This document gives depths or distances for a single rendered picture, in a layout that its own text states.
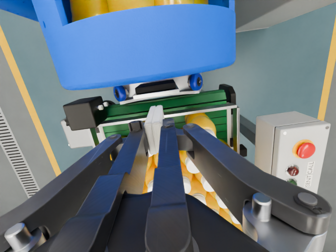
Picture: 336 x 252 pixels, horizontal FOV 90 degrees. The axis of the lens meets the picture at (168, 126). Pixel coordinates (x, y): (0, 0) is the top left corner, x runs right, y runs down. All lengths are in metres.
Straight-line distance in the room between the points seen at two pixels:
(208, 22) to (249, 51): 1.35
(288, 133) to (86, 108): 0.46
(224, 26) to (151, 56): 0.10
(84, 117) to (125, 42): 0.32
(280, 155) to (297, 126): 0.07
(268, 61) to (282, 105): 0.41
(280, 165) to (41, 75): 1.66
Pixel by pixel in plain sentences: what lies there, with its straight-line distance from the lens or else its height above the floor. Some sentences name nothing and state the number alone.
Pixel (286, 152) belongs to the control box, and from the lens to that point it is 0.44.
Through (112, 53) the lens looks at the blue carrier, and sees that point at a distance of 0.19.
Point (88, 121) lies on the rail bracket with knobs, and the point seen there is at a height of 1.00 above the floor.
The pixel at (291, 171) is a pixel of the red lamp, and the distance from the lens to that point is 0.46.
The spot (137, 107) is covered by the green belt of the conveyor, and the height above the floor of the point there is 0.90.
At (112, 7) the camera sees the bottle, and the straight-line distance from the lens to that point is 0.28.
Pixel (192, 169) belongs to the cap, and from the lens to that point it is 0.41.
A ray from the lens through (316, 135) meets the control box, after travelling 0.46.
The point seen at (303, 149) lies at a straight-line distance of 0.44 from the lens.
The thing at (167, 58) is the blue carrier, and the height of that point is 1.23.
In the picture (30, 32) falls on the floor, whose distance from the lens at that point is 1.74.
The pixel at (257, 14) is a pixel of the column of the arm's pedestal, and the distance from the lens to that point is 1.11.
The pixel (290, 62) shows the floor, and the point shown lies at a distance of 1.73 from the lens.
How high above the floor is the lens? 1.41
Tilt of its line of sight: 70 degrees down
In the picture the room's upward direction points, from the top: 177 degrees clockwise
